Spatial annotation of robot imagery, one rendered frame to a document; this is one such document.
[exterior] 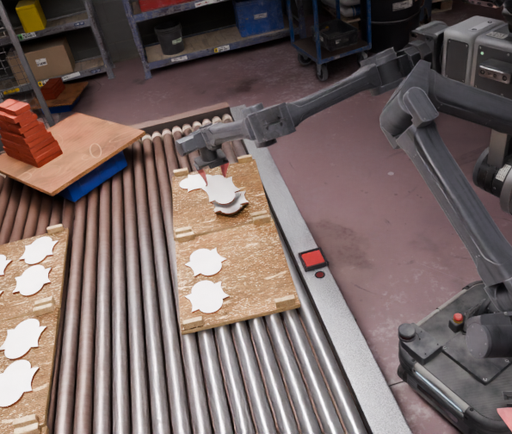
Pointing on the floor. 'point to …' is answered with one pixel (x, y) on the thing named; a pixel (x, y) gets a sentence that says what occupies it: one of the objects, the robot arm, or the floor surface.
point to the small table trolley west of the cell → (312, 52)
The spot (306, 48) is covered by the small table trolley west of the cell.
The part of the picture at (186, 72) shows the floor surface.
